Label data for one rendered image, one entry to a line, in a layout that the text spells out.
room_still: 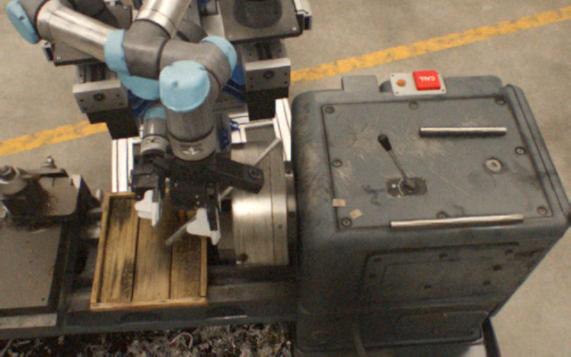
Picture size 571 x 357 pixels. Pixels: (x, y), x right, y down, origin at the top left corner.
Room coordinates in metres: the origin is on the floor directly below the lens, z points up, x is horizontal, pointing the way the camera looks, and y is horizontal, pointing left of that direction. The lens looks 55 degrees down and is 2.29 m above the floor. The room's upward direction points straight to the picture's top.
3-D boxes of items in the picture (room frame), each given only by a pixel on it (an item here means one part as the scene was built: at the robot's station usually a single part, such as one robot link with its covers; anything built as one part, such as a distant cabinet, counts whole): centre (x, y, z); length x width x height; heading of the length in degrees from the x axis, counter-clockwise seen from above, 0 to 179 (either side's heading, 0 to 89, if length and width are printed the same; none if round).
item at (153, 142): (0.92, 0.35, 1.08); 0.08 x 0.05 x 0.08; 94
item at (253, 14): (1.39, 0.09, 1.21); 0.15 x 0.15 x 0.10
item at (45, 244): (0.73, 0.69, 0.95); 0.43 x 0.17 x 0.05; 4
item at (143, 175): (0.84, 0.36, 1.08); 0.12 x 0.09 x 0.08; 4
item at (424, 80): (1.01, -0.36, 1.26); 0.06 x 0.06 x 0.02; 4
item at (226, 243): (0.66, 0.15, 1.08); 0.12 x 0.11 x 0.05; 4
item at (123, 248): (0.73, 0.37, 0.89); 0.36 x 0.30 x 0.04; 4
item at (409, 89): (1.00, -0.33, 1.23); 0.13 x 0.08 x 0.05; 94
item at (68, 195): (0.79, 0.66, 0.99); 0.20 x 0.10 x 0.05; 94
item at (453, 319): (0.80, -0.32, 0.43); 0.60 x 0.48 x 0.86; 94
